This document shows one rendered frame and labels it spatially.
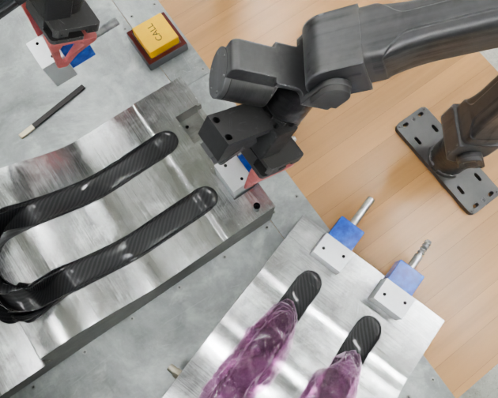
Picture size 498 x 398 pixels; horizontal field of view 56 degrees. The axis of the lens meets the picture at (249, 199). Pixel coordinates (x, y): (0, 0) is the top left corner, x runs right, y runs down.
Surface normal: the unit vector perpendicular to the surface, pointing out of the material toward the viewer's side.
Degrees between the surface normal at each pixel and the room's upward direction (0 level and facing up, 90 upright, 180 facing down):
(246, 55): 23
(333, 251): 0
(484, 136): 75
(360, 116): 0
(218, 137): 62
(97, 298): 27
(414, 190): 0
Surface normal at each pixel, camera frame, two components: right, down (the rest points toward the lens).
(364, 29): -0.40, -0.22
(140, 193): -0.02, -0.22
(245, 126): 0.40, -0.50
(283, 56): 0.41, -0.25
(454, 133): -1.00, 0.01
